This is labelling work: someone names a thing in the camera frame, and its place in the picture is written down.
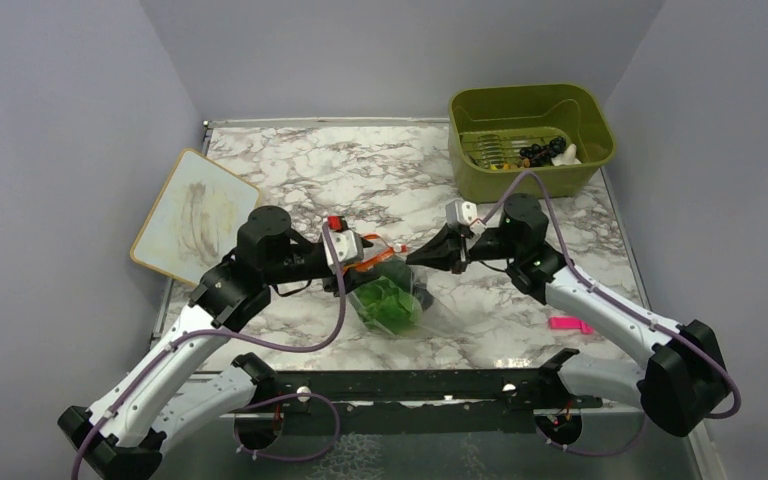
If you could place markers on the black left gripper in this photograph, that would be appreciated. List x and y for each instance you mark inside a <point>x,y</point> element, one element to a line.
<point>332,282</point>

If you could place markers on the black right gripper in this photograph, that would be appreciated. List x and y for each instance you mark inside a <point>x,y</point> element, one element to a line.
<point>449,251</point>

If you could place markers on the clear zip bag orange zipper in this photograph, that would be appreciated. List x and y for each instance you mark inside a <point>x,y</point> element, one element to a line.
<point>384,260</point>

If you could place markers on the green toy lettuce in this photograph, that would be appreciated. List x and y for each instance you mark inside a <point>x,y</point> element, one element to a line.
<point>383,306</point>

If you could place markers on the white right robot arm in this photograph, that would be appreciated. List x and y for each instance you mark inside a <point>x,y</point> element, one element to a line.
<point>676,373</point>

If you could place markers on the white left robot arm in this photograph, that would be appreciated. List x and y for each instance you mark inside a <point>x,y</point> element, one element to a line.
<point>125,433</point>

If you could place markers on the pink plastic clip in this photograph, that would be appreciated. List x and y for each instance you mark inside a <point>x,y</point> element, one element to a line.
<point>569,324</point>

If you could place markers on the dark blue toy grapes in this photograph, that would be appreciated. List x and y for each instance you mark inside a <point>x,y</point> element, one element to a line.
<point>540,155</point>

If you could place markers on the white toy garlic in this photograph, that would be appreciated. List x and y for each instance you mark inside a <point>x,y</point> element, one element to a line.
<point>567,158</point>

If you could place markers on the green plastic bin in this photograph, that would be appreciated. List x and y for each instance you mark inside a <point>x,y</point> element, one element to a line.
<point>556,131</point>

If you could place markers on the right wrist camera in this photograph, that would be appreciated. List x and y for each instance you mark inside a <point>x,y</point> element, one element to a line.
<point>463,217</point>

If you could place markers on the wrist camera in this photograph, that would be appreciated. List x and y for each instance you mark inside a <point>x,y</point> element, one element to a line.
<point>342,245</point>
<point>463,217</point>

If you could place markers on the small whiteboard wooden frame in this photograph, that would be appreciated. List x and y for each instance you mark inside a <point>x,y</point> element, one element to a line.
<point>194,220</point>

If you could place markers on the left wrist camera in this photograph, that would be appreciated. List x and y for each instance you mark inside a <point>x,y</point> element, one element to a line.
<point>342,245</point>

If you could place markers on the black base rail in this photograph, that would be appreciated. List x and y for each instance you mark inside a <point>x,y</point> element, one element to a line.
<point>394,402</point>

